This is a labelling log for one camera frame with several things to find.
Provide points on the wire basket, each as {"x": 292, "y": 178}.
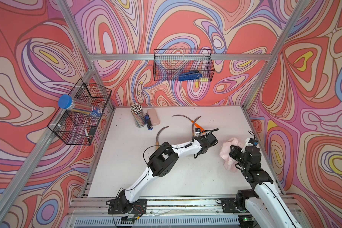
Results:
{"x": 74, "y": 128}
{"x": 169, "y": 63}

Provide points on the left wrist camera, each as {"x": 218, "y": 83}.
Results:
{"x": 197, "y": 132}

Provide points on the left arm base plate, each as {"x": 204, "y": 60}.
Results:
{"x": 122, "y": 206}

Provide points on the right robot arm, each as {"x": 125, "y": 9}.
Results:
{"x": 263, "y": 201}

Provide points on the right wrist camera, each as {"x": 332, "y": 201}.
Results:
{"x": 251, "y": 142}

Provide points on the left wire basket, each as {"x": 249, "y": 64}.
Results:
{"x": 74, "y": 128}

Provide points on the blue tool in basket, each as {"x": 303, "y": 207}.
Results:
{"x": 191, "y": 75}

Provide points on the back wire basket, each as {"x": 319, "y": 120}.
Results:
{"x": 169, "y": 63}

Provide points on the aluminium front rail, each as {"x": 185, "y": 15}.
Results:
{"x": 159, "y": 212}

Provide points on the pink eraser block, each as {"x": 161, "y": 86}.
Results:
{"x": 153, "y": 116}

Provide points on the orange handled sickle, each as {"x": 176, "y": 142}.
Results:
{"x": 193, "y": 121}

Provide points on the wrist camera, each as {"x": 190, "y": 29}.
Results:
{"x": 251, "y": 142}
{"x": 197, "y": 132}

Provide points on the blue black stapler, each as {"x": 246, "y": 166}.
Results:
{"x": 148, "y": 121}

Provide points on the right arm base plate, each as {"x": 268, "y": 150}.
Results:
{"x": 233, "y": 203}

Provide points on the blue capped pencil tube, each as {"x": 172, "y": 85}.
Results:
{"x": 75, "y": 105}

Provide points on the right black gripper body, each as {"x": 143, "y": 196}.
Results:
{"x": 238, "y": 155}

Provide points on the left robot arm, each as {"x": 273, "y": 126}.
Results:
{"x": 162, "y": 161}

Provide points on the pencil cup on table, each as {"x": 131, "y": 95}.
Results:
{"x": 137, "y": 112}

